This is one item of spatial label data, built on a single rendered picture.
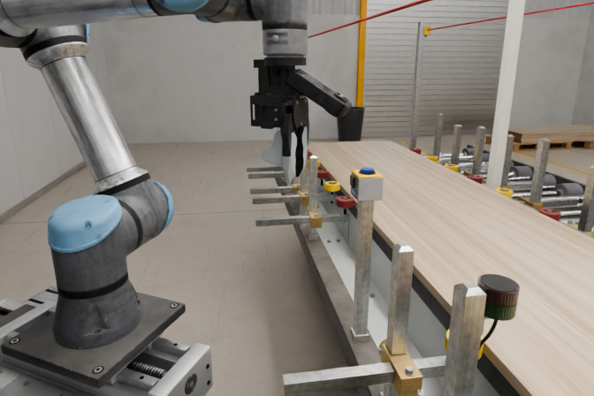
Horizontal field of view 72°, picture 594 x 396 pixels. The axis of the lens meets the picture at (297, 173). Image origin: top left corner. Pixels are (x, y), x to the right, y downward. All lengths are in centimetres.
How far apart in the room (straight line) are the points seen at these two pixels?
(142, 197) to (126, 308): 21
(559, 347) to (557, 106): 985
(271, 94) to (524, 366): 76
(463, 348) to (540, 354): 37
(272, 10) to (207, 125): 761
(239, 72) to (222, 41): 64
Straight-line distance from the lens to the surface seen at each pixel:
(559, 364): 109
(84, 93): 90
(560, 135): 869
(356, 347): 132
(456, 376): 78
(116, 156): 88
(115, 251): 79
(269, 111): 70
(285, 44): 68
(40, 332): 92
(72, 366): 81
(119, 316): 83
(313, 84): 68
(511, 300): 73
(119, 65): 842
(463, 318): 72
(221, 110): 822
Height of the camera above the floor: 151
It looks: 15 degrees down
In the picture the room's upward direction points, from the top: straight up
